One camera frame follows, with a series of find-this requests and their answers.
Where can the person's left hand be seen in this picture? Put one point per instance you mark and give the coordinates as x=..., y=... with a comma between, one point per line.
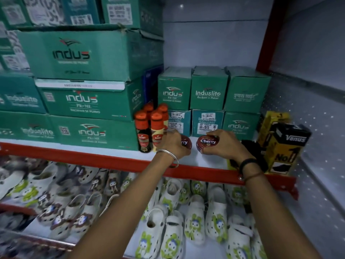
x=169, y=144

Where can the person's right hand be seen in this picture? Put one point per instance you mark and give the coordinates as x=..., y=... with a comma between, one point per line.
x=229, y=147

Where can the person's left thumb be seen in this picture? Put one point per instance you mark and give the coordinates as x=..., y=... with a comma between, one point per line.
x=184, y=153

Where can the person's right thumb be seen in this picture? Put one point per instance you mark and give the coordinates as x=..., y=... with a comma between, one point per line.
x=208, y=149

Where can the red shoe polish tin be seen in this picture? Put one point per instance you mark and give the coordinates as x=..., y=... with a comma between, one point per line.
x=186, y=142
x=206, y=142

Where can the person's left forearm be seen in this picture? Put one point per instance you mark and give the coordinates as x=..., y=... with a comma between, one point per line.
x=126, y=210

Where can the person's right forearm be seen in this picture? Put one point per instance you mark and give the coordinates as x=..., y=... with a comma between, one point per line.
x=272, y=215

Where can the silver bangle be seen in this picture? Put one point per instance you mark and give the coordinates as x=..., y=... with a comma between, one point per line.
x=173, y=156

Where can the cream shoe polish bottle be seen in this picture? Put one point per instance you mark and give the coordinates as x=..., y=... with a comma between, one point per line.
x=156, y=134

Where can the black wristband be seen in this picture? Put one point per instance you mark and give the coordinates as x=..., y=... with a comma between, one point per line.
x=246, y=162

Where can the orange capped polish bottle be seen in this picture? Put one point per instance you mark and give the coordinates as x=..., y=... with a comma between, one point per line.
x=164, y=115
x=148, y=108

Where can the dark brown shoe polish bottle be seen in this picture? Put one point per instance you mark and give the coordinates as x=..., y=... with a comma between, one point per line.
x=143, y=137

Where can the stack of small green boxes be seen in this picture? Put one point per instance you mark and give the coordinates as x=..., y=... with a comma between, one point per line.
x=210, y=91

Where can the yellow and black carton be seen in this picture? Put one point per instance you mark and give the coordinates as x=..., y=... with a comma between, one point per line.
x=288, y=148
x=269, y=121

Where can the pile of green print clogs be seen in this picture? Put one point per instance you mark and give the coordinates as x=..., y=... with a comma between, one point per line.
x=194, y=221

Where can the blue cardboard box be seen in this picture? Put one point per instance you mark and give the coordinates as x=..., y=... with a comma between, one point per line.
x=151, y=83

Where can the white perforated shelf panel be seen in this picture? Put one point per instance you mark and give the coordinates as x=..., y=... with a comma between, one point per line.
x=310, y=118

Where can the stack of large green shoeboxes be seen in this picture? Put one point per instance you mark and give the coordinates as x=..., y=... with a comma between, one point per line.
x=80, y=78

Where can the pile of brown print clogs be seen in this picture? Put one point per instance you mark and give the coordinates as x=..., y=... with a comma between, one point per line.
x=67, y=210

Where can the red metal shelf frame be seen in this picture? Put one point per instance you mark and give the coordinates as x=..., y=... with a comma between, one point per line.
x=107, y=160

